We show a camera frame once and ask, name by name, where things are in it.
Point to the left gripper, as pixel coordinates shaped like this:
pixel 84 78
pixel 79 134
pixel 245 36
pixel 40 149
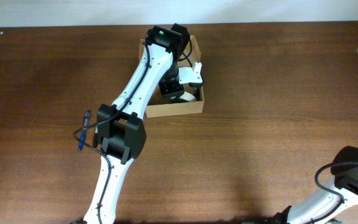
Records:
pixel 169 89

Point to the brown cardboard box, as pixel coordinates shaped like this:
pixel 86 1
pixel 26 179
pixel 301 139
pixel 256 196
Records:
pixel 159 106

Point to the blue ballpoint pen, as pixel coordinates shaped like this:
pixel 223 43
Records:
pixel 86 120

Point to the white masking tape roll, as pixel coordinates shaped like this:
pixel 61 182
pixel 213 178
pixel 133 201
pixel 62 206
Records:
pixel 186 97

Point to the black permanent marker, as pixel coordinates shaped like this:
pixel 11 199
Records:
pixel 95 140

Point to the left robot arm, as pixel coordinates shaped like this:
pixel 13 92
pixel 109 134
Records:
pixel 121 134

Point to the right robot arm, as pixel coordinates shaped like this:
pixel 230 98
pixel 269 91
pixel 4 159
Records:
pixel 337 191

